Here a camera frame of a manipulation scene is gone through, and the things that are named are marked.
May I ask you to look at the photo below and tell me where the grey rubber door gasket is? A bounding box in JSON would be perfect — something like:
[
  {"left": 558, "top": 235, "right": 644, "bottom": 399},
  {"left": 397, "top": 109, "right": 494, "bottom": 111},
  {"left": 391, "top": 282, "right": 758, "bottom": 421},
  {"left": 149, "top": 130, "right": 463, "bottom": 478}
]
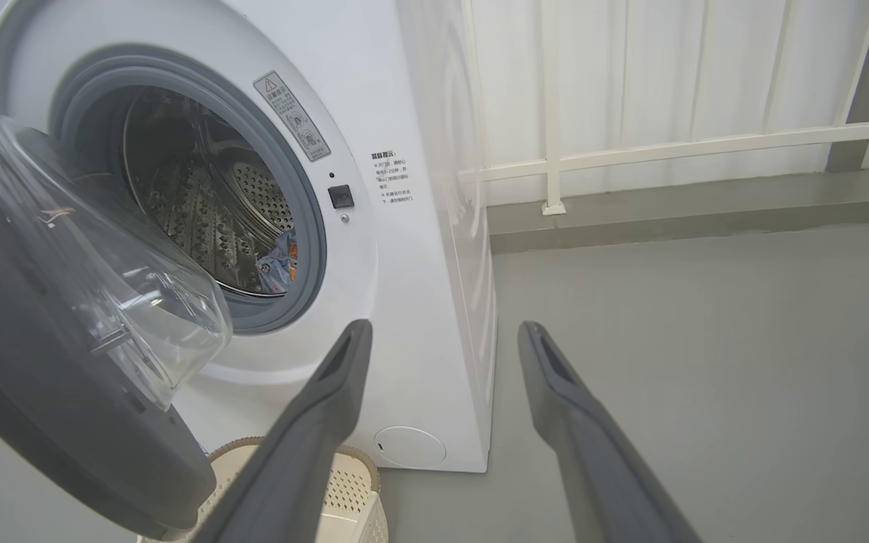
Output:
[{"left": 49, "top": 51, "right": 328, "bottom": 336}]

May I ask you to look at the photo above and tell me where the grey warning sticker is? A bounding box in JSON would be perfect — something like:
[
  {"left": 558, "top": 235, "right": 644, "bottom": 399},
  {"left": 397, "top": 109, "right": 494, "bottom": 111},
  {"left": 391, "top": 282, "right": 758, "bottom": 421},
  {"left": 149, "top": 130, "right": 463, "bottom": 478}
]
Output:
[{"left": 253, "top": 70, "right": 332, "bottom": 163}]

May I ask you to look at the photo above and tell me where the round drain filter cover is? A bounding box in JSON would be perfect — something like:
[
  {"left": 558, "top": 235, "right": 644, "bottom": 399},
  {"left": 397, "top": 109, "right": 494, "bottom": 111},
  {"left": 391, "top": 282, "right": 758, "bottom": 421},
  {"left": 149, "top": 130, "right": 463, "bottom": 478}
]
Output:
[{"left": 373, "top": 425, "right": 448, "bottom": 468}]

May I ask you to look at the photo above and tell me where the cream perforated laundry basket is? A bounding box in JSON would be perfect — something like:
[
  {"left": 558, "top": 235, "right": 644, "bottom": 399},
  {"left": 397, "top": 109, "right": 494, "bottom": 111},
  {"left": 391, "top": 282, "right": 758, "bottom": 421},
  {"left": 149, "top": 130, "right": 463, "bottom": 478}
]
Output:
[{"left": 136, "top": 435, "right": 391, "bottom": 543}]

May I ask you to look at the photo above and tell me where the blue knotted printed garment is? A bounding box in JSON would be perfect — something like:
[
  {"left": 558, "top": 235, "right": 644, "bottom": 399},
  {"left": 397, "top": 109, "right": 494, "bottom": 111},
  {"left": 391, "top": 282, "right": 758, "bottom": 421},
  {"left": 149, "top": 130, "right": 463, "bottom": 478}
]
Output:
[{"left": 255, "top": 229, "right": 300, "bottom": 296}]

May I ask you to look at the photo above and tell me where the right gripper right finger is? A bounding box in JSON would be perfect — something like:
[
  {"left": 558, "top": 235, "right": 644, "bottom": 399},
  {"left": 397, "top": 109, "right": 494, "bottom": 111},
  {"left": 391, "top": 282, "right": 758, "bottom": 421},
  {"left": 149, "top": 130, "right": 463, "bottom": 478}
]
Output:
[{"left": 517, "top": 321, "right": 703, "bottom": 543}]

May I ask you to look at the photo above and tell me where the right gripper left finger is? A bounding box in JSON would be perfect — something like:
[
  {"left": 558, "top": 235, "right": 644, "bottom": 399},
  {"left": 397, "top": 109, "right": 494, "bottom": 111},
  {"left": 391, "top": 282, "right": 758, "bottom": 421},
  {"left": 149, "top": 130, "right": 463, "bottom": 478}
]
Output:
[{"left": 193, "top": 318, "right": 373, "bottom": 543}]

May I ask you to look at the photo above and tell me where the white front-load washing machine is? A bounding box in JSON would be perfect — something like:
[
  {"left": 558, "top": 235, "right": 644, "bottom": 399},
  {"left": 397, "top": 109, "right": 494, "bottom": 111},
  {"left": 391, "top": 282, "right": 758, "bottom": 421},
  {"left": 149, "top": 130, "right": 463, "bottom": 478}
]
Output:
[{"left": 0, "top": 0, "right": 498, "bottom": 474}]

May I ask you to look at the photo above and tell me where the printed instruction text label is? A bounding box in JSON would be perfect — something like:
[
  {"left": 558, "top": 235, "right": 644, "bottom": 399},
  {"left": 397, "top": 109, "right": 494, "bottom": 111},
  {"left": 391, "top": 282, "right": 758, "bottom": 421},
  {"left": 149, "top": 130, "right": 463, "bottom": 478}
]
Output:
[{"left": 370, "top": 150, "right": 415, "bottom": 213}]

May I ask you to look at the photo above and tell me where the glass washing machine door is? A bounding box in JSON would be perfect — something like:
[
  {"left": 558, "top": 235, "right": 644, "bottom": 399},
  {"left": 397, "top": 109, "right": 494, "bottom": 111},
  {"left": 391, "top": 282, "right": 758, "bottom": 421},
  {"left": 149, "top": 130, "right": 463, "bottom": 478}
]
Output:
[{"left": 0, "top": 106, "right": 234, "bottom": 541}]

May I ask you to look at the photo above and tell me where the white metal railing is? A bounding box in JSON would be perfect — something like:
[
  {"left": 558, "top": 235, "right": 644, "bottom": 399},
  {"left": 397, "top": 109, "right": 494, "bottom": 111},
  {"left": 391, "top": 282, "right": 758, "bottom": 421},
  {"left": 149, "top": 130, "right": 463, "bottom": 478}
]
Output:
[{"left": 458, "top": 0, "right": 869, "bottom": 218}]

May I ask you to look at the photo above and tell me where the perforated steel washer drum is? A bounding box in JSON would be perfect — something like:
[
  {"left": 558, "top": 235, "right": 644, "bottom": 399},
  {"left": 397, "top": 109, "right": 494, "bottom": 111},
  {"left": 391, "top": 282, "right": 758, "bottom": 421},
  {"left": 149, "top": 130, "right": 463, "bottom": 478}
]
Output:
[{"left": 121, "top": 86, "right": 296, "bottom": 297}]

